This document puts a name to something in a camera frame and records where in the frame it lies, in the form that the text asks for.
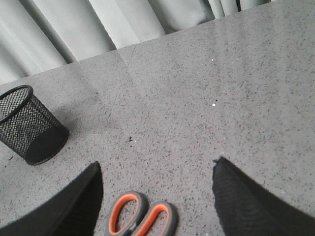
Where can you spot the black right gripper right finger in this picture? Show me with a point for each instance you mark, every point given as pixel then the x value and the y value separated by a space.
pixel 245 208

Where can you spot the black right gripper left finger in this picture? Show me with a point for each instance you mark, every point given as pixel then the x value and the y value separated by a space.
pixel 72 212

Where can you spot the grey curtain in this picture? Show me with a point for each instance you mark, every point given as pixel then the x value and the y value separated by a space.
pixel 39 35

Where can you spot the black mesh pen holder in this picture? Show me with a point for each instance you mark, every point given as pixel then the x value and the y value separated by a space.
pixel 28 127

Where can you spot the grey orange handled scissors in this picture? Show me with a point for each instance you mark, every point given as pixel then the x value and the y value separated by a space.
pixel 143 217

